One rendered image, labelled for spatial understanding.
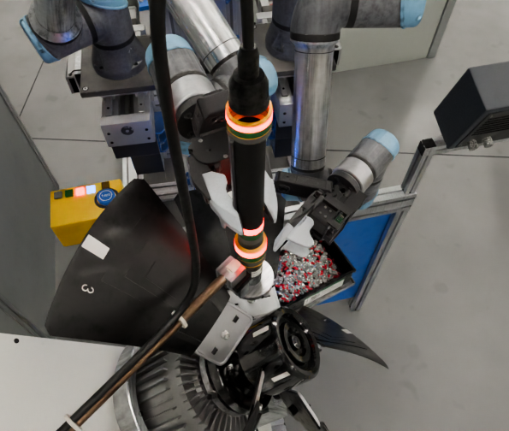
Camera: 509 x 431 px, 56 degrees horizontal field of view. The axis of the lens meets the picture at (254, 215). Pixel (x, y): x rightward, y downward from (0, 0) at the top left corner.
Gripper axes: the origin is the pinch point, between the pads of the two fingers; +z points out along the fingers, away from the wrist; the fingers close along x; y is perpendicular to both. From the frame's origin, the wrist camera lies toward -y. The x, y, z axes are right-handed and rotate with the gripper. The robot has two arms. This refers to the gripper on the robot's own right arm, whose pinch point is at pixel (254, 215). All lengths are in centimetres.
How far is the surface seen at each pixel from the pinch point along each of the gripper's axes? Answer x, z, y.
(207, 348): 9.8, 4.8, 23.4
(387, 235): -57, -27, 84
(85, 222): 24, -38, 41
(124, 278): 16.8, -3.1, 8.7
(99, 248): 18.3, -6.2, 5.0
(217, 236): 0.7, -16.3, 29.5
